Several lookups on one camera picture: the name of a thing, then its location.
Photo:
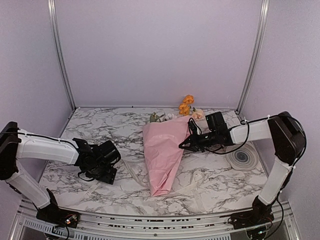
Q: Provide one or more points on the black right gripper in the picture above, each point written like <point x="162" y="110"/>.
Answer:
<point x="194" y="144"/>

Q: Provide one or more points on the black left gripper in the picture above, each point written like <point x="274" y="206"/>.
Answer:
<point x="108" y="178"/>

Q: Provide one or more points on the peach flower long green stem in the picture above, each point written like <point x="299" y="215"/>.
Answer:
<point x="197" y="114"/>

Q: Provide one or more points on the pink wrapping paper sheet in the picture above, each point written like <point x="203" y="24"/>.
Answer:
<point x="162" y="153"/>

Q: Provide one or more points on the orange flower stem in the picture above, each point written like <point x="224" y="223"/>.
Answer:
<point x="185" y="106"/>

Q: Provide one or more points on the cream ribbon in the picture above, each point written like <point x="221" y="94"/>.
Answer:
<point x="197" y="178"/>

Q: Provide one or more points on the white flower bunch green leaves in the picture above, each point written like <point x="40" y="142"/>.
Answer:
<point x="156" y="118"/>

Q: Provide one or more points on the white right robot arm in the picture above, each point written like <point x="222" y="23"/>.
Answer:
<point x="286" y="133"/>

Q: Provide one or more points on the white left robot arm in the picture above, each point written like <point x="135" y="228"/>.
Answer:
<point x="17" y="145"/>

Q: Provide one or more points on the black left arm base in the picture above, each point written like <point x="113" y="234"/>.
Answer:
<point x="52" y="213"/>

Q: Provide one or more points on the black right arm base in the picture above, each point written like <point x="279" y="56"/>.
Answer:
<point x="259" y="214"/>

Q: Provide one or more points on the grey swirl ceramic plate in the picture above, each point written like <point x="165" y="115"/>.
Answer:
<point x="243" y="159"/>

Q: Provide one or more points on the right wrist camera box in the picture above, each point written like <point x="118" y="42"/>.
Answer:
<point x="216" y="122"/>

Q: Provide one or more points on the aluminium front rail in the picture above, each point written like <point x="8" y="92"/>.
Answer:
<point x="103" y="226"/>

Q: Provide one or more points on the aluminium frame right post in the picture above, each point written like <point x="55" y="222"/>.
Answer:
<point x="258" y="43"/>

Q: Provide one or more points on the aluminium frame post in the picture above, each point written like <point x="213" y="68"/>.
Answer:
<point x="59" y="52"/>
<point x="258" y="43"/>

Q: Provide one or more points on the aluminium frame left post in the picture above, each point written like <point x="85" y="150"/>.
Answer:
<point x="59" y="52"/>

